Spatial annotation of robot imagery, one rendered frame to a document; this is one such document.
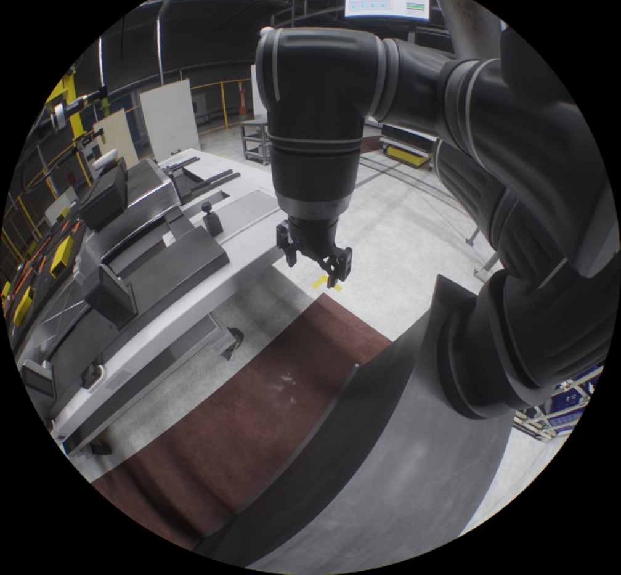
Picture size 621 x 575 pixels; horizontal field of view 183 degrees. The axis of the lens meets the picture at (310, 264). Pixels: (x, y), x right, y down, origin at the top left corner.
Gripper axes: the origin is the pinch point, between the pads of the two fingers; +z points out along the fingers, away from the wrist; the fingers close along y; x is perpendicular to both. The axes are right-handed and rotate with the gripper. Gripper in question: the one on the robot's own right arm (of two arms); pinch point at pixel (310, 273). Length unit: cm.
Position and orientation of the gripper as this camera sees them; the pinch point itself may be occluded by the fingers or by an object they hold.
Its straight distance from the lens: 38.8
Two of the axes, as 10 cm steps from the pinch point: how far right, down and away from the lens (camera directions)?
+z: -0.2, 6.5, 7.6
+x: 5.5, -6.3, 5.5
